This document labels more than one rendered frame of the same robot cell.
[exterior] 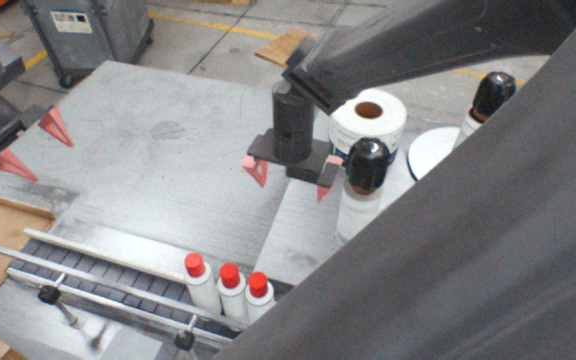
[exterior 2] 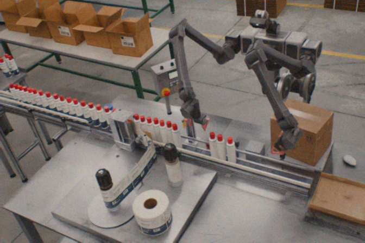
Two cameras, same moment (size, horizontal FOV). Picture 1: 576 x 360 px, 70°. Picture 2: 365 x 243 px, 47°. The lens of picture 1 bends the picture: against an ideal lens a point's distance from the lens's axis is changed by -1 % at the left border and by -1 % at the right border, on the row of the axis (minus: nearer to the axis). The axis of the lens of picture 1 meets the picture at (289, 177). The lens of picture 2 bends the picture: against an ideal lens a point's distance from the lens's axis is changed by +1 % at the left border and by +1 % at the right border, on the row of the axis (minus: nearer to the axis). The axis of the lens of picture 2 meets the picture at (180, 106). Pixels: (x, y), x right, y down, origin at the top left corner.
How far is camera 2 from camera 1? 2.53 m
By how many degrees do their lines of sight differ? 95
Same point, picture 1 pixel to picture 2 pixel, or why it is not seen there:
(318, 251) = (191, 177)
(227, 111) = not seen: outside the picture
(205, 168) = (237, 229)
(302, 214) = (193, 190)
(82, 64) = not seen: outside the picture
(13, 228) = (327, 204)
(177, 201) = (250, 211)
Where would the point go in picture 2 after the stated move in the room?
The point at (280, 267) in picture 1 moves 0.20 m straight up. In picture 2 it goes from (206, 172) to (202, 149)
